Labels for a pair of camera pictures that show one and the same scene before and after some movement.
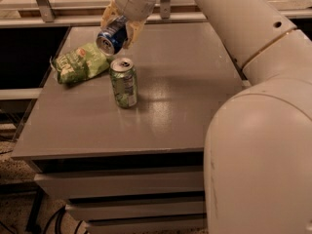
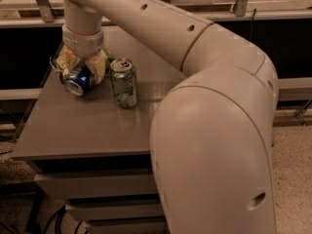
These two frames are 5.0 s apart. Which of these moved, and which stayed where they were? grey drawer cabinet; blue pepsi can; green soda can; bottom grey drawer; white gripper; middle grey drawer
Moved: blue pepsi can; white gripper
Stayed: bottom grey drawer; grey drawer cabinet; middle grey drawer; green soda can
